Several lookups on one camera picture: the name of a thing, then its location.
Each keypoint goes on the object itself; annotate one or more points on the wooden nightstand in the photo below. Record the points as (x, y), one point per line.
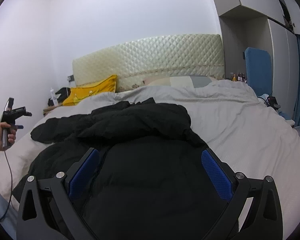
(49, 109)

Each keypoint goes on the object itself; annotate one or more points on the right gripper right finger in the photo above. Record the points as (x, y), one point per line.
(253, 209)

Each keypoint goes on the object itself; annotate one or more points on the yellow pillow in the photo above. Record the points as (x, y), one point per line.
(77, 94)

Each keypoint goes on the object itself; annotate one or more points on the person's left hand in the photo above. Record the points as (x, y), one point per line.
(11, 137)

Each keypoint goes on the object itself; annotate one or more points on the patchwork pastel pillow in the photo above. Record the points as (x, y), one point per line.
(179, 81)

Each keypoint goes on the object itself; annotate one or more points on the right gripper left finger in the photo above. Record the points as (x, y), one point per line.
(46, 208)

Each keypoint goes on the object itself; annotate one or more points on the wall power socket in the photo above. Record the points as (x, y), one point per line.
(70, 78)

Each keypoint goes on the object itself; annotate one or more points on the grey wardrobe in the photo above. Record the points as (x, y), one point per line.
(261, 24)

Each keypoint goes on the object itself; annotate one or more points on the black puffer jacket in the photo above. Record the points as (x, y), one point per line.
(149, 182)

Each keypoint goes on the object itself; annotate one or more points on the white spray bottle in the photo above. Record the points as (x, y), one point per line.
(53, 97)

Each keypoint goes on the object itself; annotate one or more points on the black bag on nightstand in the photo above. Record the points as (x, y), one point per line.
(61, 95)

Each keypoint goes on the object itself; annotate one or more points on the grey white duvet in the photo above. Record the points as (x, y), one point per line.
(240, 130)

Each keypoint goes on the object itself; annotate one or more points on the blue jeans leg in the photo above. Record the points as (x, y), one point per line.
(9, 222)

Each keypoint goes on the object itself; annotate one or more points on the small bottles on shelf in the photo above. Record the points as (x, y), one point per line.
(238, 77)

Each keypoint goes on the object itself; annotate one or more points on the cream quilted headboard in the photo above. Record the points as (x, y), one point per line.
(172, 55)

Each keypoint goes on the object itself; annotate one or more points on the black device on bedside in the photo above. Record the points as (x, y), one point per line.
(272, 102)

